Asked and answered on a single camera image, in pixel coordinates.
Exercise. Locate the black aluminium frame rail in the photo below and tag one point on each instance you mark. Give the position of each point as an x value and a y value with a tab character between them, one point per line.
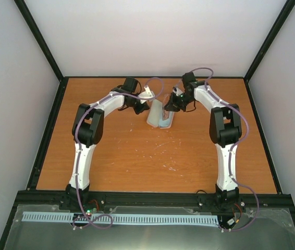
104	201

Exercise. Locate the slotted grey cable duct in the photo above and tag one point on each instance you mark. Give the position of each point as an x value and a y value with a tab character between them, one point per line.
123	219

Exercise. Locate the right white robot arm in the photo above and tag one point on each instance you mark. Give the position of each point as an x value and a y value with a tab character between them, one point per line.
224	130

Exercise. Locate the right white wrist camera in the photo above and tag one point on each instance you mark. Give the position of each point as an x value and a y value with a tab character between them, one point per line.
177	91

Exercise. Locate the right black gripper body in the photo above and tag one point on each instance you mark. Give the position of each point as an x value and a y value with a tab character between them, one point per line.
181	100

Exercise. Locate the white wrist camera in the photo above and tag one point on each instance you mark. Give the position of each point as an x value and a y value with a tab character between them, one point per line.
177	91
146	95

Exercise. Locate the metal base plate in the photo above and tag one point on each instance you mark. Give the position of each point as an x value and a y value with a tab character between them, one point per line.
252	229

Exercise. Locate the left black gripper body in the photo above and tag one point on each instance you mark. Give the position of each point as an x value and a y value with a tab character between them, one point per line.
136	109

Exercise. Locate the pink glasses case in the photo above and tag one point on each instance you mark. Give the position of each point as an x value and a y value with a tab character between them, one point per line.
156	111

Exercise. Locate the light blue cleaning cloth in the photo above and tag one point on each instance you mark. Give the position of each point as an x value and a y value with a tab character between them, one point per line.
166	123

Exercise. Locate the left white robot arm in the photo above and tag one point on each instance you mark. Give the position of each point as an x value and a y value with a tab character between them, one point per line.
87	131

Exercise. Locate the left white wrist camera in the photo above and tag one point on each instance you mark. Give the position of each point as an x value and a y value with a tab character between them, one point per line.
146	95

